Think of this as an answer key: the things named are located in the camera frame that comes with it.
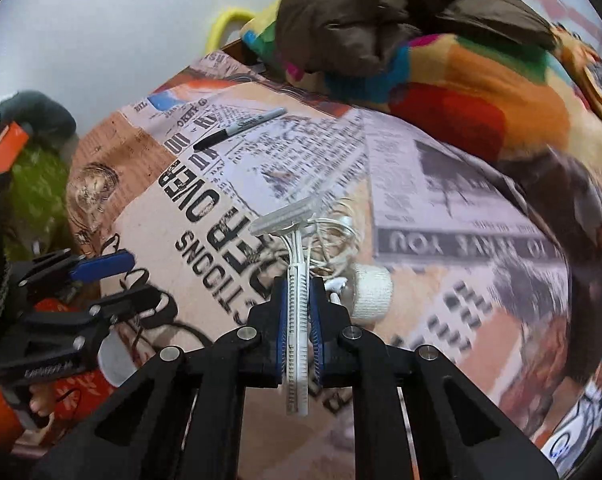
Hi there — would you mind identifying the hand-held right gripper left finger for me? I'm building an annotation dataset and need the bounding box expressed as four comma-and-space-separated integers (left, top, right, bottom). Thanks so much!
31, 276, 289, 480

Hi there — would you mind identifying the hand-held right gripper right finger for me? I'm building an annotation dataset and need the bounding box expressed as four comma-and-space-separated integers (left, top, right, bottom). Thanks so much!
308, 276, 562, 480

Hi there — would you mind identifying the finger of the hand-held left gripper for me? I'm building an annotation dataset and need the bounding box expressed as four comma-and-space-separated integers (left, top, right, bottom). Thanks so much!
88, 286, 170, 324
18, 249, 135, 289

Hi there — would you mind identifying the white disposable razor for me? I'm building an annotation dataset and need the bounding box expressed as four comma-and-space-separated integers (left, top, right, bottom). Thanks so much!
249, 196, 328, 417

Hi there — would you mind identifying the person's left hand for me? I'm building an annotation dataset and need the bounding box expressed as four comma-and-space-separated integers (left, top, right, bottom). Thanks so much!
28, 386, 58, 417

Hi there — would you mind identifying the red printed paper bag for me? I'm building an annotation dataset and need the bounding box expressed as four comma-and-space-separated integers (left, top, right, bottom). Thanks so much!
0, 379, 118, 457

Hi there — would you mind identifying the white gauze tape roll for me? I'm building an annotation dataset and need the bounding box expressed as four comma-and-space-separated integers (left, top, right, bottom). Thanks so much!
347, 264, 395, 324

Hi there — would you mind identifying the green leaf print bag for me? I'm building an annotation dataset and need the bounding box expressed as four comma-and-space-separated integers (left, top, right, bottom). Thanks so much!
2, 147, 78, 262

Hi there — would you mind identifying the newspaper print blanket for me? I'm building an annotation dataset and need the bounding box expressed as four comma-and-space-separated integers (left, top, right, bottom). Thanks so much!
65, 51, 602, 480

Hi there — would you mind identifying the orange cardboard box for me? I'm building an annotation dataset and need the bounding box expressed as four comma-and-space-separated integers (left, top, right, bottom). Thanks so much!
0, 120, 33, 182

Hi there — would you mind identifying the dark grey bag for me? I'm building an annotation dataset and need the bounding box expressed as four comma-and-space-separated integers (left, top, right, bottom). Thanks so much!
0, 90, 78, 152

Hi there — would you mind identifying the black marker pen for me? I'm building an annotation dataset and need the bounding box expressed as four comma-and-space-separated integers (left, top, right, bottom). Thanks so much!
192, 107, 288, 152

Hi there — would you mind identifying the yellow foam tube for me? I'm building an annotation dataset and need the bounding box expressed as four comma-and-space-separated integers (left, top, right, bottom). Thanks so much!
204, 7, 258, 57

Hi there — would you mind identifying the silver compact disc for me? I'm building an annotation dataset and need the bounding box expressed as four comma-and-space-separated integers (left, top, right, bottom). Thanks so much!
540, 424, 582, 467

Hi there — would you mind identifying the colourful patchwork blanket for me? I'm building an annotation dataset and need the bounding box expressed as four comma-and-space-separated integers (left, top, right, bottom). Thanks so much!
240, 2, 584, 162

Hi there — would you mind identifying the dark translucent plastic bag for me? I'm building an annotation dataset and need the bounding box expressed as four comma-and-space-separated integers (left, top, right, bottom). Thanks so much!
501, 147, 602, 387

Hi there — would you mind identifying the olive puffer jacket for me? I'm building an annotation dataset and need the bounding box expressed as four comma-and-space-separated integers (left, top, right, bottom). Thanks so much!
275, 0, 558, 79

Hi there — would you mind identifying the white earphone cable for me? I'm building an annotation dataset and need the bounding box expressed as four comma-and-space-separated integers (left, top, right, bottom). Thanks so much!
301, 199, 363, 292

